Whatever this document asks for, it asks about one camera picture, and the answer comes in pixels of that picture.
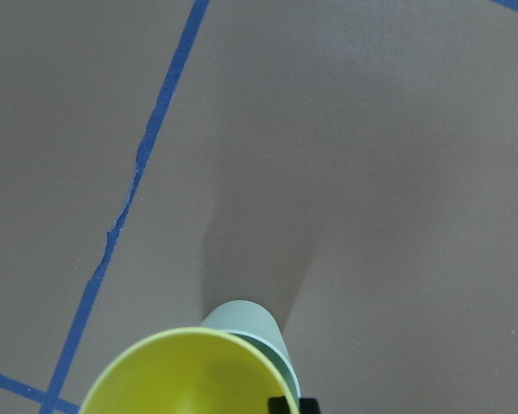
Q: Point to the green cup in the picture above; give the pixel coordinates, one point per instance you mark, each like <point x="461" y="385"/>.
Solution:
<point x="256" y="325"/>

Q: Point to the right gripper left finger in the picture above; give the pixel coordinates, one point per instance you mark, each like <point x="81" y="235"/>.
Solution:
<point x="277" y="405"/>

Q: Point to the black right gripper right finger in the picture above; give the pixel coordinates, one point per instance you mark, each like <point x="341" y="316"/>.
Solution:
<point x="308" y="406"/>

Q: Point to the yellow cup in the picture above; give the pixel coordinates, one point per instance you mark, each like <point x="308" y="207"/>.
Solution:
<point x="188" y="370"/>

